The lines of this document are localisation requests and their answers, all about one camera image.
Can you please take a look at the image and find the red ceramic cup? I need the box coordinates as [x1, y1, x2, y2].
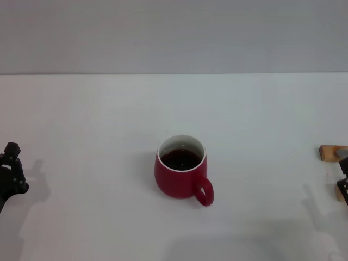
[154, 134, 215, 208]

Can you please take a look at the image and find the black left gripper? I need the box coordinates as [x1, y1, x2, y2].
[0, 141, 29, 213]

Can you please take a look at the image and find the dark brown coffee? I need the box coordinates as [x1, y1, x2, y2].
[159, 148, 201, 171]

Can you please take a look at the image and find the wooden spoon rest block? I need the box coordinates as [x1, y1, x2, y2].
[334, 184, 345, 202]
[318, 145, 348, 163]

